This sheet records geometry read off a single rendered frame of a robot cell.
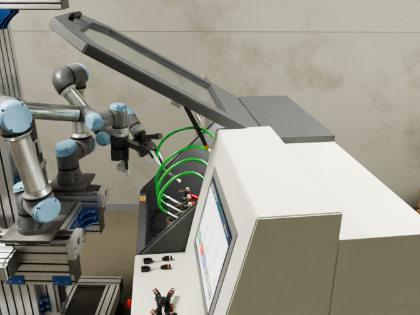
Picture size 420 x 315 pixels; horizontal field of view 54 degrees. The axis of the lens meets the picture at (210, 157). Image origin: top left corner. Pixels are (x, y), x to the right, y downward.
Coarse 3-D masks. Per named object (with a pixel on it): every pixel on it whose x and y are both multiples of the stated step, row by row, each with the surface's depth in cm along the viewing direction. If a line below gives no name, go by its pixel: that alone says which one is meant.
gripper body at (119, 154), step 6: (114, 138) 194; (120, 138) 193; (126, 138) 195; (114, 144) 196; (120, 144) 197; (114, 150) 196; (120, 150) 196; (126, 150) 196; (114, 156) 197; (120, 156) 197
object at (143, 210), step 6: (144, 192) 244; (144, 204) 230; (144, 210) 224; (138, 216) 219; (144, 216) 218; (138, 222) 212; (144, 222) 212; (138, 228) 207; (144, 228) 207; (138, 234) 202; (144, 234) 202; (138, 240) 198; (144, 240) 198; (138, 246) 193; (144, 246) 193; (138, 252) 188
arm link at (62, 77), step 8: (56, 72) 214; (64, 72) 214; (56, 80) 212; (64, 80) 213; (72, 80) 218; (56, 88) 213; (64, 88) 212; (72, 88) 214; (64, 96) 214; (72, 96) 213; (80, 96) 215; (72, 104) 214; (80, 104) 214; (88, 104) 216; (104, 128) 215; (96, 136) 214; (104, 136) 212; (104, 144) 214
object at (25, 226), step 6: (18, 216) 187; (24, 216) 184; (30, 216) 184; (18, 222) 187; (24, 222) 184; (30, 222) 184; (36, 222) 185; (48, 222) 190; (18, 228) 186; (24, 228) 184; (30, 228) 184; (36, 228) 186; (42, 228) 187; (48, 228) 190; (24, 234) 185; (30, 234) 185; (36, 234) 186
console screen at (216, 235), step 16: (208, 192) 157; (208, 208) 151; (224, 208) 130; (208, 224) 147; (224, 224) 126; (208, 240) 143; (224, 240) 123; (208, 256) 139; (224, 256) 120; (208, 272) 135; (224, 272) 117; (208, 288) 131; (208, 304) 128
